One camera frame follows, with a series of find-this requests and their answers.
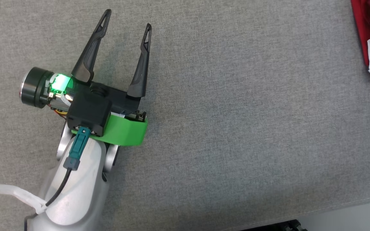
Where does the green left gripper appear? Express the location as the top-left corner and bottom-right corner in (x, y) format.
(20, 9), (152, 146)

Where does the white strap on left arm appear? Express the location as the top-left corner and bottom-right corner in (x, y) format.
(0, 184), (48, 215)

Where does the black cable with teal plug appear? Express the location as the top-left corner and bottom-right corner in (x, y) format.
(45, 126), (92, 207)

